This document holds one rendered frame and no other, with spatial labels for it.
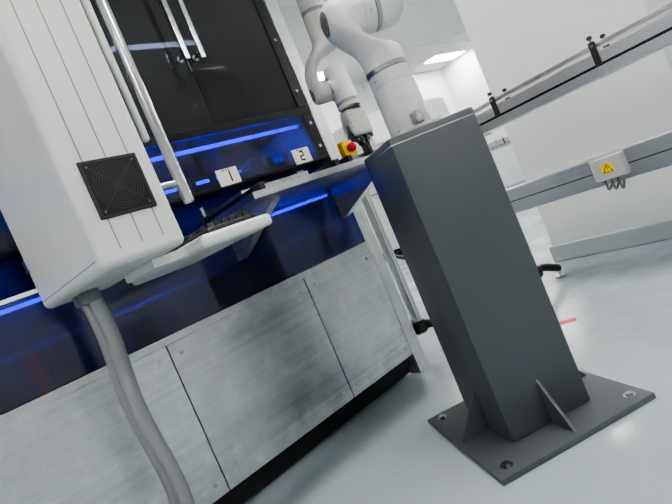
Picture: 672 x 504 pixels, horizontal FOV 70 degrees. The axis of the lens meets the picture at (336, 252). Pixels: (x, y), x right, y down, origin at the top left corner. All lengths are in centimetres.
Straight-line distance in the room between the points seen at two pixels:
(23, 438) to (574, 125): 271
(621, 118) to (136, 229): 240
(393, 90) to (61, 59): 77
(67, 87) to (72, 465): 95
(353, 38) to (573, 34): 170
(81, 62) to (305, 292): 106
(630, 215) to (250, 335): 208
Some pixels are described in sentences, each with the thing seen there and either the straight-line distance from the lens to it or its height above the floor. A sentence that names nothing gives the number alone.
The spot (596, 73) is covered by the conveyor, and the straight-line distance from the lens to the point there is 223.
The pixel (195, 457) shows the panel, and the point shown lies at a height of 24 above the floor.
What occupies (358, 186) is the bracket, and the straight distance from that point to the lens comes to 185.
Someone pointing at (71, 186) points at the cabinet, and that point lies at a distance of 102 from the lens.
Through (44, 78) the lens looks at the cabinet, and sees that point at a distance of 110.
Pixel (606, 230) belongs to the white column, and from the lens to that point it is 302.
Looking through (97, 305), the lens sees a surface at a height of 76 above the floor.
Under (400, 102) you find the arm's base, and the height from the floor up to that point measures 95.
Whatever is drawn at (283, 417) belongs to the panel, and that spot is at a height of 18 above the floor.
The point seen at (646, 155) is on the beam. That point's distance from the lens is 224.
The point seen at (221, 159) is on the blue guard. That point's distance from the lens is 178.
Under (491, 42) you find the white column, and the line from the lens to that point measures 311.
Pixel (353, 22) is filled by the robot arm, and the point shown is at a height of 118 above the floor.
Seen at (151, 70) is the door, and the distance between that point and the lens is 185.
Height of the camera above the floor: 71
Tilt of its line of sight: 3 degrees down
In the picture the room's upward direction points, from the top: 23 degrees counter-clockwise
